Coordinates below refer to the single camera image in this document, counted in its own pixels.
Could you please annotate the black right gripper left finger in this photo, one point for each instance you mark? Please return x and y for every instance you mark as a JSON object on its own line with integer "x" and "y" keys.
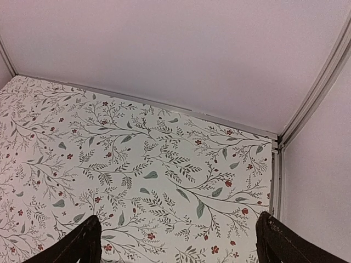
{"x": 83, "y": 244}

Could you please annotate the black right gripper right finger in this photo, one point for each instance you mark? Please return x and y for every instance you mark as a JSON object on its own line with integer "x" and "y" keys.
{"x": 278, "y": 243}

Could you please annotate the floral patterned table mat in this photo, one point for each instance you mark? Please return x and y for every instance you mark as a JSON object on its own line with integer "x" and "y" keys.
{"x": 165, "y": 186}

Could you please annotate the right aluminium frame post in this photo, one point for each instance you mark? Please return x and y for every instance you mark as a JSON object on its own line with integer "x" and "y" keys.
{"x": 325, "y": 80}

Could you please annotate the aluminium frame post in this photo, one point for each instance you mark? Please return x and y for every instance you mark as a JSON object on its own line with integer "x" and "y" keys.
{"x": 325, "y": 80}
{"x": 7, "y": 60}

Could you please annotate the left aluminium frame post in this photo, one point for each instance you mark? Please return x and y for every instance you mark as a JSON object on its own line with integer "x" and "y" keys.
{"x": 7, "y": 60}

